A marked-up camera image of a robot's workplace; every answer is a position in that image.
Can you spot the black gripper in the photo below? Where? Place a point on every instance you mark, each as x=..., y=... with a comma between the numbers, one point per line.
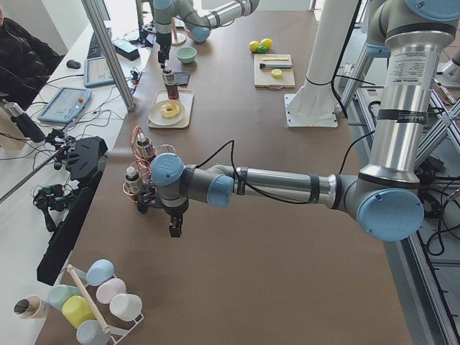
x=163, y=38
x=175, y=211

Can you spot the tea bottle white cap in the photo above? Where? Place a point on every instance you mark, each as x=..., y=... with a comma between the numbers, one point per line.
x=170, y=83

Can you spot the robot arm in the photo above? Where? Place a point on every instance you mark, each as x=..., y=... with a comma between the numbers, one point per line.
x=233, y=121
x=198, y=25

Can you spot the cream tray with bunny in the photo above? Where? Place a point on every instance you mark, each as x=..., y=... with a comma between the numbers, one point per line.
x=186, y=99

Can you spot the tea bottle in rack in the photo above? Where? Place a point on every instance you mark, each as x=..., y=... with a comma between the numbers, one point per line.
x=133, y=181
x=145, y=147

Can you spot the grey folded cloth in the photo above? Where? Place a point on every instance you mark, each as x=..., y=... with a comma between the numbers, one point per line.
x=182, y=78

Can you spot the mint green bowl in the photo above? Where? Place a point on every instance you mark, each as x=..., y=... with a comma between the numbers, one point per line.
x=186, y=55

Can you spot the wooden stand with base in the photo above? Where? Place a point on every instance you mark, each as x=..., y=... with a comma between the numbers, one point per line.
x=178, y=38

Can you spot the yellow glazed donut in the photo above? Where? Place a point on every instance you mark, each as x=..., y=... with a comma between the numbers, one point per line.
x=169, y=110

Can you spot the white round plate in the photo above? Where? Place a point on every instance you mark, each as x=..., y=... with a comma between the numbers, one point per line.
x=156, y=118

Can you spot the blue teach pendant tablet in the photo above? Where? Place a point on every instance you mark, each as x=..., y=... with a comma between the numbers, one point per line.
x=96, y=73
x=66, y=105

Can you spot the black computer mouse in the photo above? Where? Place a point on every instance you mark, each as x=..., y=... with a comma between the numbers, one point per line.
x=73, y=64

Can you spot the yellow lemon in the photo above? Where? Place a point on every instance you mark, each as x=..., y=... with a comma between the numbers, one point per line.
x=267, y=43
x=253, y=46

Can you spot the blue cup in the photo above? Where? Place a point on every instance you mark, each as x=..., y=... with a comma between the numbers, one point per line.
x=99, y=272

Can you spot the pink cup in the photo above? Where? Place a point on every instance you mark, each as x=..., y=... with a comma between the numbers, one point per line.
x=107, y=290

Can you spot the steel muddler black tip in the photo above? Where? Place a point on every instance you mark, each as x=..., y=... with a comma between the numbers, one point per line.
x=274, y=65

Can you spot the green lime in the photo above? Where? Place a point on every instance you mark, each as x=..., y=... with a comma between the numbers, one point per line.
x=262, y=49

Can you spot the yellow plastic knife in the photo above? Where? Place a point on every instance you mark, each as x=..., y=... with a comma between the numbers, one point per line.
x=275, y=58

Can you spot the white cup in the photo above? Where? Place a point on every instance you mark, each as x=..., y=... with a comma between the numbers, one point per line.
x=126, y=306

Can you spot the wooden cutting board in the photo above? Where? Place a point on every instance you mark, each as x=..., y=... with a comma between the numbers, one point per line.
x=263, y=78

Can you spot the half lemon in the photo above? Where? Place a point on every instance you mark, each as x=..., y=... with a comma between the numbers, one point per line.
x=276, y=73

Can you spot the person in black jacket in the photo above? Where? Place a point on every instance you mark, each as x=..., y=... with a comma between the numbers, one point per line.
x=26, y=63

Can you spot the yellow cup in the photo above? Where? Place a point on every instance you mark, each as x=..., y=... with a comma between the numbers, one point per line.
x=76, y=310

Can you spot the green cup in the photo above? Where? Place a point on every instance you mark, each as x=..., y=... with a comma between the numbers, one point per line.
x=60, y=294

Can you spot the grey cup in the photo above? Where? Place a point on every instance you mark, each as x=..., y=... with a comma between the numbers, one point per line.
x=90, y=333

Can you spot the paper cup with metal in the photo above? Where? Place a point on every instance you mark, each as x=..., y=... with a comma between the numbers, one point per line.
x=31, y=307

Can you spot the copper wire bottle rack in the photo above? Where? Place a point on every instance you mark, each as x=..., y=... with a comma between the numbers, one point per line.
x=147, y=197

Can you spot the aluminium frame post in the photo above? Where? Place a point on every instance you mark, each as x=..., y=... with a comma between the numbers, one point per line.
x=95, y=17

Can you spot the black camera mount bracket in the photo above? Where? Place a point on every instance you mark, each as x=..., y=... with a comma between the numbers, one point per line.
x=65, y=212

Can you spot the white wire cup rack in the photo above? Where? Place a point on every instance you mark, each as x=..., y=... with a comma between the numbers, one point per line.
x=117, y=329

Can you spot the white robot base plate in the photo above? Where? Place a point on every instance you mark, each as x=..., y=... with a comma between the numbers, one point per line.
x=309, y=115

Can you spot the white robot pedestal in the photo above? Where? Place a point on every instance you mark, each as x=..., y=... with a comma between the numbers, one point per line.
x=335, y=27

